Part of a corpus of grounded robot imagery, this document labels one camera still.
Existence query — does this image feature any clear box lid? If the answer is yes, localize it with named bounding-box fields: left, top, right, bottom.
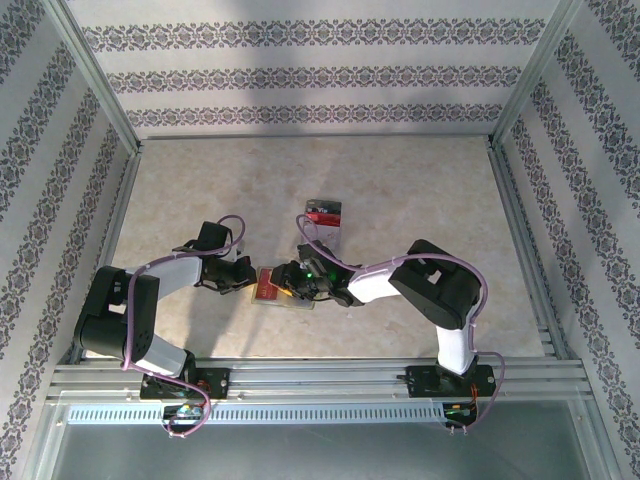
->
left=249, top=266, right=316, bottom=311

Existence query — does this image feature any clear acrylic card stand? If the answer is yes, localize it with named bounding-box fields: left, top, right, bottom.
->
left=298, top=198, right=345, bottom=256

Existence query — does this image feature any grey metal sheet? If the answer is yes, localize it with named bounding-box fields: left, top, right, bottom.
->
left=49, top=424, right=596, bottom=480

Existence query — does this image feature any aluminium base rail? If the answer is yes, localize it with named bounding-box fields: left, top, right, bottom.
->
left=47, top=357, right=589, bottom=404

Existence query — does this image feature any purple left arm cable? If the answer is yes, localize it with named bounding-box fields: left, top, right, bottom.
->
left=119, top=214, right=249, bottom=440

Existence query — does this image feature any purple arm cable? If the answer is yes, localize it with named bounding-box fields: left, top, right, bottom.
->
left=119, top=214, right=249, bottom=440
left=295, top=213, right=509, bottom=436

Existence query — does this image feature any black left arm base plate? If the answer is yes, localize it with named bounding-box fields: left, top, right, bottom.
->
left=139, top=367, right=232, bottom=401

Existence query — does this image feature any aluminium frame rail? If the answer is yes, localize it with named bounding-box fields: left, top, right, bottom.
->
left=487, top=142, right=584, bottom=361
left=139, top=132, right=491, bottom=144
left=54, top=144, right=146, bottom=366

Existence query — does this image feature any slotted grey cable duct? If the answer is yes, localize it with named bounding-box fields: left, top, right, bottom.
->
left=66, top=403, right=447, bottom=426

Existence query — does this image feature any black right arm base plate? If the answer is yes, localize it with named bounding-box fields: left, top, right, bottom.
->
left=407, top=364, right=497, bottom=400

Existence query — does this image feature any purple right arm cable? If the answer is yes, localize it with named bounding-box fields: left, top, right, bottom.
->
left=295, top=213, right=509, bottom=436

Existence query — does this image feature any aluminium frame post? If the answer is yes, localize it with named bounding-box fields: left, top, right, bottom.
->
left=487, top=0, right=587, bottom=151
left=47, top=0, right=146, bottom=156

